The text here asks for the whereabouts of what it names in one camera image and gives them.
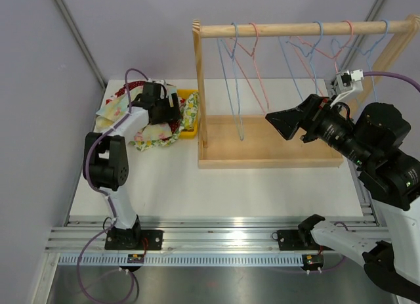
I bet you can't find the lemon print skirt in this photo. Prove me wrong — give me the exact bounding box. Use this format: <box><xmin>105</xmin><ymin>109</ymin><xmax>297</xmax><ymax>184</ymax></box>
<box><xmin>129</xmin><ymin>89</ymin><xmax>199</xmax><ymax>152</ymax></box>

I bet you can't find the blue wire hanger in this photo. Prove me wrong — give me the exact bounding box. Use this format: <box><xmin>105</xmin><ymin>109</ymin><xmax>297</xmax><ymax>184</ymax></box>
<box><xmin>331</xmin><ymin>19</ymin><xmax>391</xmax><ymax>101</ymax></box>
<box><xmin>216</xmin><ymin>21</ymin><xmax>246</xmax><ymax>141</ymax></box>
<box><xmin>278</xmin><ymin>20</ymin><xmax>324</xmax><ymax>101</ymax></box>

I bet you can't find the pastel floral garment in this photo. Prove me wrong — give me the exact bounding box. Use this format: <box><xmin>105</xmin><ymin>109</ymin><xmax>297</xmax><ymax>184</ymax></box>
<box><xmin>95</xmin><ymin>87</ymin><xmax>181</xmax><ymax>148</ymax></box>

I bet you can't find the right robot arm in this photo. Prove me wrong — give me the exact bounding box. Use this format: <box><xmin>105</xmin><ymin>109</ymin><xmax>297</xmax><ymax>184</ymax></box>
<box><xmin>266</xmin><ymin>94</ymin><xmax>419</xmax><ymax>302</ymax></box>

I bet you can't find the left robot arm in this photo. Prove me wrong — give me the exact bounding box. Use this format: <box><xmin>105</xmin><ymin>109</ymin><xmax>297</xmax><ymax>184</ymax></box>
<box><xmin>83</xmin><ymin>81</ymin><xmax>181</xmax><ymax>250</ymax></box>

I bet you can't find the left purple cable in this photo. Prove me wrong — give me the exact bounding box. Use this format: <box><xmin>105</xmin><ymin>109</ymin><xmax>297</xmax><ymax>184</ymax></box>
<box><xmin>82</xmin><ymin>68</ymin><xmax>152</xmax><ymax>219</ymax></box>

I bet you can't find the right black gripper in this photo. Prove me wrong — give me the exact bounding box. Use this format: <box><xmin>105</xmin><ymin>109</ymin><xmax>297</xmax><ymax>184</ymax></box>
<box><xmin>266</xmin><ymin>93</ymin><xmax>373</xmax><ymax>167</ymax></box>

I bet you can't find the wooden clothes rack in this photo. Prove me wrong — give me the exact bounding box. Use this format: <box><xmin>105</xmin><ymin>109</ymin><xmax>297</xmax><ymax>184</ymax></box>
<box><xmin>192</xmin><ymin>14</ymin><xmax>419</xmax><ymax>169</ymax></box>

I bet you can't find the yellow plastic tray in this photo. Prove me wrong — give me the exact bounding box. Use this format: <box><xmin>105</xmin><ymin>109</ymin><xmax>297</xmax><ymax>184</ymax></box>
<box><xmin>177</xmin><ymin>89</ymin><xmax>199</xmax><ymax>139</ymax></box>

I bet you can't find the pink wire hanger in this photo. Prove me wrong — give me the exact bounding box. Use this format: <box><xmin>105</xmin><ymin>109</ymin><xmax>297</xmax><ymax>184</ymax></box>
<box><xmin>234</xmin><ymin>22</ymin><xmax>270</xmax><ymax>115</ymax></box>
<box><xmin>297</xmin><ymin>20</ymin><xmax>354</xmax><ymax>73</ymax></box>

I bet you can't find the red polka dot garment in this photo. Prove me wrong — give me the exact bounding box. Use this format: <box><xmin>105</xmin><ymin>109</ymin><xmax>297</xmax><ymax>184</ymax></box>
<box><xmin>113</xmin><ymin>81</ymin><xmax>184</xmax><ymax>134</ymax></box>

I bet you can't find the aluminium rail frame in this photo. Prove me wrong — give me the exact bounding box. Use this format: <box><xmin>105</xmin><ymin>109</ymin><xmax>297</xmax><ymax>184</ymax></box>
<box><xmin>32</xmin><ymin>80</ymin><xmax>391</xmax><ymax>304</ymax></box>

